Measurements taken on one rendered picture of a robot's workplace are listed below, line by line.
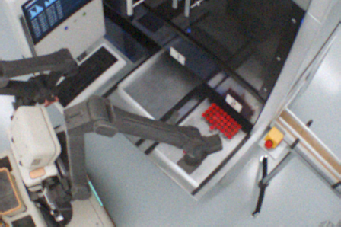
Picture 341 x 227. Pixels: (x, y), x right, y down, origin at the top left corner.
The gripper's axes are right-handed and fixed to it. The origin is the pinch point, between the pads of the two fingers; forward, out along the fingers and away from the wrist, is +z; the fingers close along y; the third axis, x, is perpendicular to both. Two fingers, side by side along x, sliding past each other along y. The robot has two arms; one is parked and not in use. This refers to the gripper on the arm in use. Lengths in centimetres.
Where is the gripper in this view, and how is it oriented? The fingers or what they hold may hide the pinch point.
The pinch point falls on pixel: (190, 166)
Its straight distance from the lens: 152.0
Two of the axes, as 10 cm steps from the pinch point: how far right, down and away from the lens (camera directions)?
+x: -7.1, -6.3, 3.2
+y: 7.1, -6.2, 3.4
